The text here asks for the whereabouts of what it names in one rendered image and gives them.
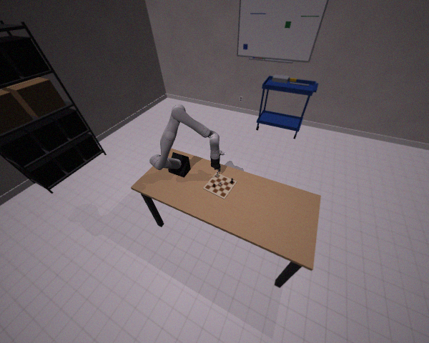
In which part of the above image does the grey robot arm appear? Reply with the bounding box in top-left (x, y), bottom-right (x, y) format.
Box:
top-left (149, 104), bottom-right (220, 170)

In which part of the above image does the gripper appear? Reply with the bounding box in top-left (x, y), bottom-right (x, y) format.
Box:
top-left (210, 150), bottom-right (225, 172)

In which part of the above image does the chessboard with pieces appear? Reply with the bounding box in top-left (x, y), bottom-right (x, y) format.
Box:
top-left (203, 172), bottom-right (237, 199)

